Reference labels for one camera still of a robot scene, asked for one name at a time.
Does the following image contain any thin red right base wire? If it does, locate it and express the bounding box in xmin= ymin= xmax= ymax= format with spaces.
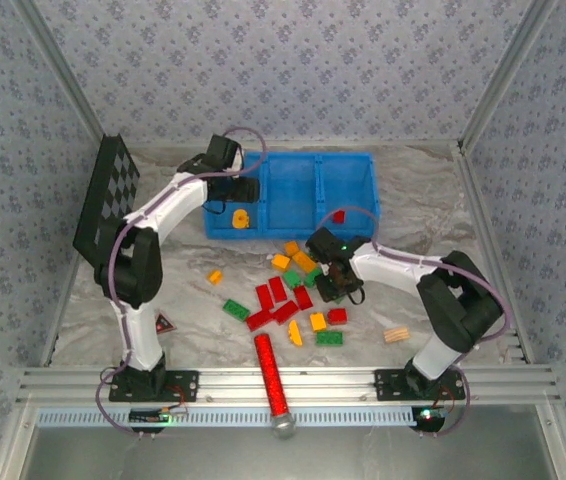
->
xmin=432 ymin=384 xmax=464 ymax=409

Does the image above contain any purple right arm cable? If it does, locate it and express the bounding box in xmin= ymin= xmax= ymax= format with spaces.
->
xmin=317 ymin=205 xmax=517 ymax=439

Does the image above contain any aluminium corner post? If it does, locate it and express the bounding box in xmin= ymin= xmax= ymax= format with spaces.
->
xmin=12 ymin=0 xmax=109 ymax=146
xmin=457 ymin=0 xmax=562 ymax=151

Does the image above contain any thin red left base wire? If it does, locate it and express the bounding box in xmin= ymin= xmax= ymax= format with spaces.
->
xmin=170 ymin=384 xmax=189 ymax=414

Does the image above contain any light blue slotted cable duct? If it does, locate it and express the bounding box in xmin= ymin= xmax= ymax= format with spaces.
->
xmin=36 ymin=405 xmax=417 ymax=429

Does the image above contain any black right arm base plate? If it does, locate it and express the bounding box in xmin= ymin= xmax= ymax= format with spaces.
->
xmin=373 ymin=368 xmax=467 ymax=404

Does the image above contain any red glitter toy microphone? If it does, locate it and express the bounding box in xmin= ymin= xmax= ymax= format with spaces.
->
xmin=253 ymin=333 xmax=299 ymax=441

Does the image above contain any black checkerboard calibration board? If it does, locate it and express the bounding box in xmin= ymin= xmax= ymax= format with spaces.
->
xmin=72 ymin=133 xmax=142 ymax=279

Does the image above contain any thin red base wire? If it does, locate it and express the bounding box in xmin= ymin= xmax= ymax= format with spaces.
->
xmin=432 ymin=384 xmax=464 ymax=409
xmin=170 ymin=384 xmax=189 ymax=414

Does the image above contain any aluminium back rail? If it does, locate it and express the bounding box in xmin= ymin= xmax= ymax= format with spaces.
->
xmin=127 ymin=139 xmax=464 ymax=150

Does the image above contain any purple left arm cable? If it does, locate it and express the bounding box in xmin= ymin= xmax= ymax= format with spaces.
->
xmin=93 ymin=125 xmax=268 ymax=441

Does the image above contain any aluminium left side rail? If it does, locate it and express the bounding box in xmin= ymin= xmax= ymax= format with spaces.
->
xmin=40 ymin=244 xmax=84 ymax=366

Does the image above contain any aluminium right side rail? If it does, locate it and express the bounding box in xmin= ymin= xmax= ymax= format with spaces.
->
xmin=455 ymin=144 xmax=534 ymax=364

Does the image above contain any blue three-compartment plastic bin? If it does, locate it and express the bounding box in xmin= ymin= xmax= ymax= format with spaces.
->
xmin=201 ymin=151 xmax=383 ymax=242

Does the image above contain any aluminium right corner post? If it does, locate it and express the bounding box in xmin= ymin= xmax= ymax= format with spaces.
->
xmin=457 ymin=0 xmax=562 ymax=151

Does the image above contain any aluminium left corner post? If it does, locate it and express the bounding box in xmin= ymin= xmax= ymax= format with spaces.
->
xmin=12 ymin=0 xmax=109 ymax=146

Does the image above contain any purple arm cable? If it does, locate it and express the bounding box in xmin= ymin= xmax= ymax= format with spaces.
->
xmin=317 ymin=205 xmax=517 ymax=439
xmin=93 ymin=125 xmax=268 ymax=441

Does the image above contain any aluminium front mounting rail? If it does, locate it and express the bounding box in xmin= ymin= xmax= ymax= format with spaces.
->
xmin=15 ymin=365 xmax=562 ymax=406

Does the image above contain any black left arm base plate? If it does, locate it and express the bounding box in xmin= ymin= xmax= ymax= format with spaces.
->
xmin=108 ymin=368 xmax=200 ymax=404

